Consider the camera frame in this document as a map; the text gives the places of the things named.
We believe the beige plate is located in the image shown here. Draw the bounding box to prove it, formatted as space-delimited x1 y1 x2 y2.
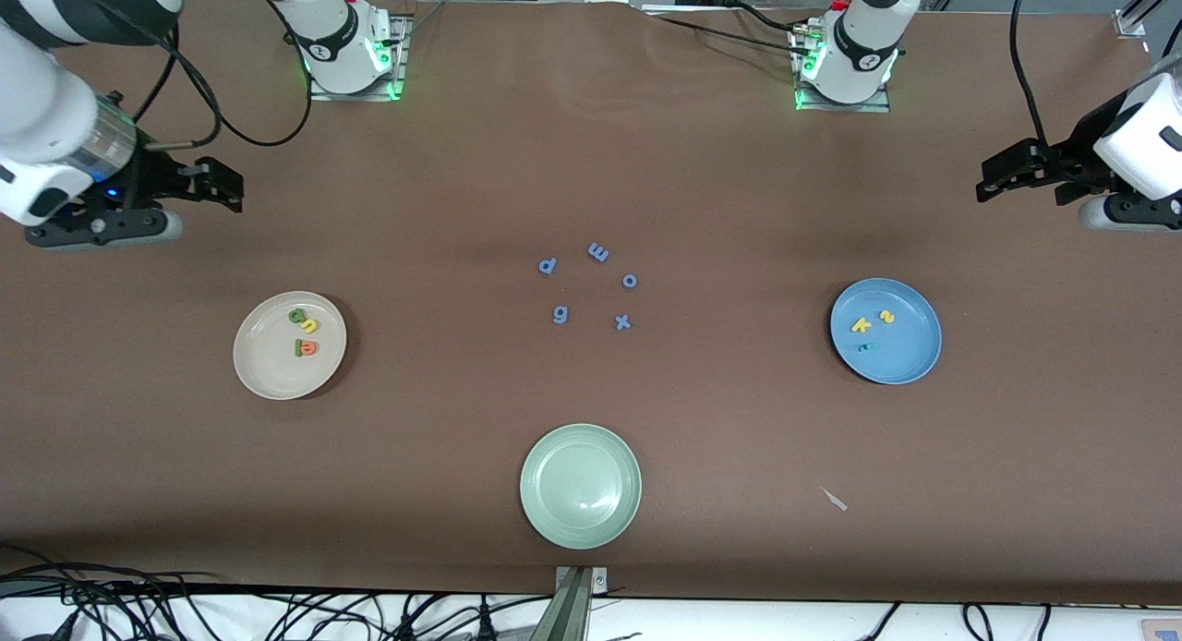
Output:
233 291 348 401

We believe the blue plate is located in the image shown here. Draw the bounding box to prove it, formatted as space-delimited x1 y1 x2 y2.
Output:
829 277 944 386

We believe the brown table cover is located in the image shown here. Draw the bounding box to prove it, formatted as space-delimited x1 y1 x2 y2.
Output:
0 0 1182 607

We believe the pale green plate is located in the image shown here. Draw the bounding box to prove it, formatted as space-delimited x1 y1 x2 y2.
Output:
519 423 643 550

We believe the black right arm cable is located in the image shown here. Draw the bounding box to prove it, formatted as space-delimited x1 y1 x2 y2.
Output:
129 13 315 151

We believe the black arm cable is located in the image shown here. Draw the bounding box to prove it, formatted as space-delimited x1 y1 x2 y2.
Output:
129 13 315 151
1008 0 1050 148

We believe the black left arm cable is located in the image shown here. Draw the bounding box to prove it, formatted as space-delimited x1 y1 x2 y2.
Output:
1008 0 1050 148

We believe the aluminium corner bracket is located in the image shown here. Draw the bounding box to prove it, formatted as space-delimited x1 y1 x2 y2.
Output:
1113 0 1182 40

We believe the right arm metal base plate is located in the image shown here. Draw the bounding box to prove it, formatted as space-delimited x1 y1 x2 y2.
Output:
307 18 408 103

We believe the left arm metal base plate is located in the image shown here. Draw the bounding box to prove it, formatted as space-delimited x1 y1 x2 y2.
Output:
791 22 893 115

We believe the black cable on table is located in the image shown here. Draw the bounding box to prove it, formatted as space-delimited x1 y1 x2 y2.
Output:
637 6 804 55

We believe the black cable tangle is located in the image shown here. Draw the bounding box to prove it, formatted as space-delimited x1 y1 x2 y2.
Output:
0 547 555 641

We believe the metal camera stand post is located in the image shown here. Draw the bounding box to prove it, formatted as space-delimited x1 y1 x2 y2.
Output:
531 565 609 641

